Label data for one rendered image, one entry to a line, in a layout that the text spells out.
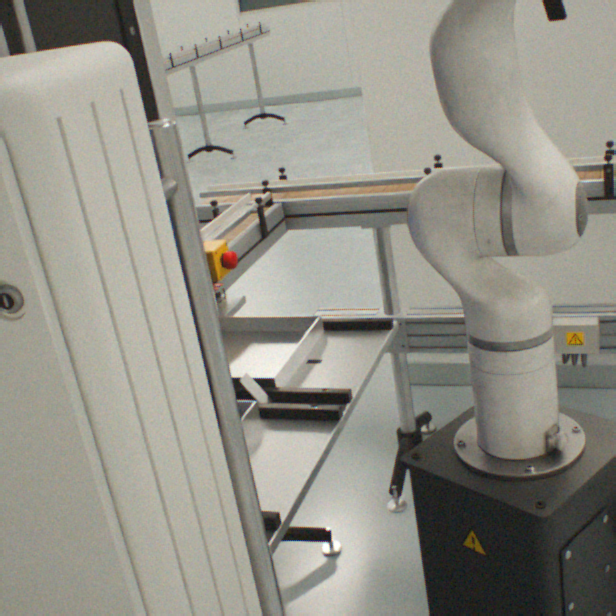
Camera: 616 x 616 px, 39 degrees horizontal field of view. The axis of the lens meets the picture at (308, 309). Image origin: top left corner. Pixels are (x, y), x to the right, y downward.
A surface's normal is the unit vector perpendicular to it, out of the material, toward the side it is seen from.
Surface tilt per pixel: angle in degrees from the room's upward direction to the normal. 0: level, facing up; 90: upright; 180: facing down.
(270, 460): 0
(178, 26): 90
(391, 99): 90
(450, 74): 106
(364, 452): 0
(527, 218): 92
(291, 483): 0
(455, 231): 97
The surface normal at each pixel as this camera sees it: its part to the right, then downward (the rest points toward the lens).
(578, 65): -0.33, 0.41
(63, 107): 0.96, -0.07
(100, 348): 0.77, 0.12
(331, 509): -0.16, -0.91
